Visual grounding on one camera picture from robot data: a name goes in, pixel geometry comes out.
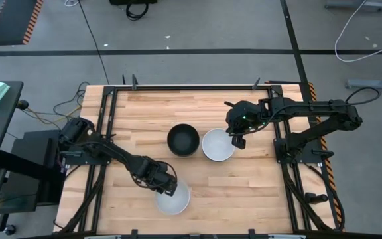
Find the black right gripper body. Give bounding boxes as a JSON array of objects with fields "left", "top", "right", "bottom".
[{"left": 225, "top": 99, "right": 269, "bottom": 136}]

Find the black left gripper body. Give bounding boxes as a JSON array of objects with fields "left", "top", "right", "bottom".
[{"left": 137, "top": 158, "right": 178, "bottom": 191}]

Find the white ceramic bowl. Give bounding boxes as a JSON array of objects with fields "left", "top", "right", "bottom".
[
  {"left": 201, "top": 128, "right": 236, "bottom": 163},
  {"left": 155, "top": 179, "right": 192, "bottom": 216}
]

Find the orange black hazard strip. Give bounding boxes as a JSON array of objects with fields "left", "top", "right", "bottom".
[{"left": 306, "top": 82, "right": 346, "bottom": 232}]

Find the white flat bar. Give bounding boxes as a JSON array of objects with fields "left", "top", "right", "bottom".
[
  {"left": 268, "top": 234, "right": 307, "bottom": 239},
  {"left": 84, "top": 234, "right": 123, "bottom": 239}
]

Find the black equipment box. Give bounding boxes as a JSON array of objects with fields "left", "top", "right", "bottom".
[{"left": 0, "top": 129, "right": 68, "bottom": 215}]

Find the grey table foot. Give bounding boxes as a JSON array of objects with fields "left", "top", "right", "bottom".
[
  {"left": 345, "top": 64, "right": 382, "bottom": 91},
  {"left": 324, "top": 0, "right": 382, "bottom": 11}
]

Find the black floor box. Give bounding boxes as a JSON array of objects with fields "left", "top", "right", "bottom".
[{"left": 109, "top": 0, "right": 158, "bottom": 5}]

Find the black mat orange striped edge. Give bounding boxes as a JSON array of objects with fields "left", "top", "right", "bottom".
[{"left": 0, "top": 0, "right": 45, "bottom": 46}]

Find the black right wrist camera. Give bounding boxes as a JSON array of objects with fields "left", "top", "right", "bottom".
[{"left": 240, "top": 103, "right": 260, "bottom": 121}]

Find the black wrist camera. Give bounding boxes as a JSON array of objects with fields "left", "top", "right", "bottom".
[
  {"left": 143, "top": 161, "right": 161, "bottom": 177},
  {"left": 240, "top": 103, "right": 260, "bottom": 121}
]

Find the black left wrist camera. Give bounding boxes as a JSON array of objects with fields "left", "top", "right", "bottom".
[{"left": 143, "top": 161, "right": 161, "bottom": 177}]

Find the black metal table frame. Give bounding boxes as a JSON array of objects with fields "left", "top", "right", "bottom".
[{"left": 78, "top": 84, "right": 314, "bottom": 235}]

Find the black cable bundle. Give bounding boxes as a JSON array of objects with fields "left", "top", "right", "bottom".
[
  {"left": 57, "top": 165, "right": 108, "bottom": 234},
  {"left": 282, "top": 162, "right": 346, "bottom": 232}
]

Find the black cylinder handle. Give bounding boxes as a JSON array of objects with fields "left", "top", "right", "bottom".
[{"left": 304, "top": 192, "right": 330, "bottom": 205}]

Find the yellow cable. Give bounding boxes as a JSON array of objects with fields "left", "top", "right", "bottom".
[{"left": 28, "top": 105, "right": 82, "bottom": 125}]

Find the black looped cable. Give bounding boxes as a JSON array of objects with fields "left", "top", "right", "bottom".
[{"left": 52, "top": 81, "right": 91, "bottom": 130}]

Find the long white floor cable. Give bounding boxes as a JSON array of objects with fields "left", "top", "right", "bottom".
[{"left": 334, "top": 0, "right": 382, "bottom": 63}]

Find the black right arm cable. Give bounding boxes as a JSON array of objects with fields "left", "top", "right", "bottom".
[{"left": 345, "top": 86, "right": 381, "bottom": 107}]

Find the coiled black cable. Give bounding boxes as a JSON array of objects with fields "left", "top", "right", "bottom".
[{"left": 125, "top": 2, "right": 149, "bottom": 21}]

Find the long black floor cable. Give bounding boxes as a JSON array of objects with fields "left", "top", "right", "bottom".
[{"left": 77, "top": 0, "right": 111, "bottom": 86}]

